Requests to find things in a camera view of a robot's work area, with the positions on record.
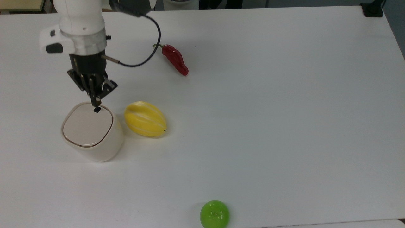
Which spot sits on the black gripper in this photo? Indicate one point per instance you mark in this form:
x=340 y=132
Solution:
x=87 y=65

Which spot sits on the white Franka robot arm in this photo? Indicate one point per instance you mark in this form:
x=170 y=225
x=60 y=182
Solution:
x=82 y=22

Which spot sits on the yellow toy melon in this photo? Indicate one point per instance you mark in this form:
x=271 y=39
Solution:
x=145 y=118

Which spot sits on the red toy chili pepper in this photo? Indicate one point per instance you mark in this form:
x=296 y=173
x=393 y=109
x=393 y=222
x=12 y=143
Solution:
x=175 y=60

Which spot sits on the wooden furniture piece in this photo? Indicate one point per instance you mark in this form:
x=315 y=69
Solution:
x=20 y=4

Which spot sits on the green toy apple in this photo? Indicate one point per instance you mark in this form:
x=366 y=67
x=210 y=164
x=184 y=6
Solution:
x=214 y=214

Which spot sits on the black table clamp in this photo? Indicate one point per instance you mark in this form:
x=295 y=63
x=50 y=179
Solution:
x=372 y=9

